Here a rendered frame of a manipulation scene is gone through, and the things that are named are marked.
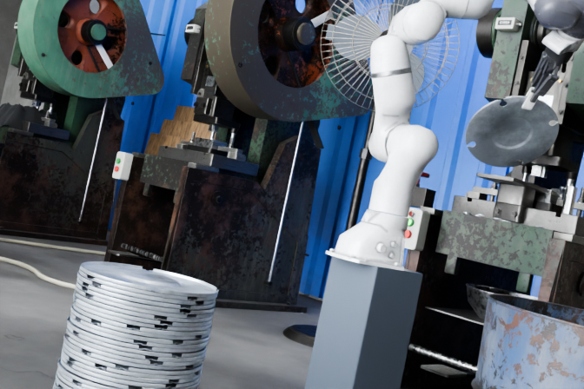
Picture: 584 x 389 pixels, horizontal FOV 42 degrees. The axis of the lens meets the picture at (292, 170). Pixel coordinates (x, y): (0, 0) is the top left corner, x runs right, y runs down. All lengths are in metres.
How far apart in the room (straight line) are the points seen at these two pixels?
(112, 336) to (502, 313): 0.72
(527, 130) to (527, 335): 1.33
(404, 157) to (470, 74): 2.31
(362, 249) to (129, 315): 0.73
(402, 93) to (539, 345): 0.97
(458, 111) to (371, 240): 2.33
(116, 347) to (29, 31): 3.44
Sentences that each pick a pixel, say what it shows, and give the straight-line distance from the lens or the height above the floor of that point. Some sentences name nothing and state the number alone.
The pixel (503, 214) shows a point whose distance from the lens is 2.60.
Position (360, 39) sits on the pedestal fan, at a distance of 3.30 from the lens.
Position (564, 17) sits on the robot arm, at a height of 1.21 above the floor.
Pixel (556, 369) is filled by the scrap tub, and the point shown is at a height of 0.40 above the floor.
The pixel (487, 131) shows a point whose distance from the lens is 2.51.
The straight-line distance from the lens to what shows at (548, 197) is 2.68.
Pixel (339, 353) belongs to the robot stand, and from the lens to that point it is 2.08.
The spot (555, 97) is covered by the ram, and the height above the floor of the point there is 1.08.
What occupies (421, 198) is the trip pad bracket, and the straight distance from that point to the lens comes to 2.67.
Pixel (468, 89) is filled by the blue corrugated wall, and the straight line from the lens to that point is 4.30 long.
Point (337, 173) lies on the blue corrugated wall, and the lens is 4.72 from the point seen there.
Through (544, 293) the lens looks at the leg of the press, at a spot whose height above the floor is 0.46.
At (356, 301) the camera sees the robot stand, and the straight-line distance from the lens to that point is 2.04.
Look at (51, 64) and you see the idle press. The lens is 4.82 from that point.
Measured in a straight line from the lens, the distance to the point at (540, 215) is 2.58.
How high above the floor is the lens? 0.58
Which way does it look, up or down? 2 degrees up
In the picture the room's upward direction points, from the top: 12 degrees clockwise
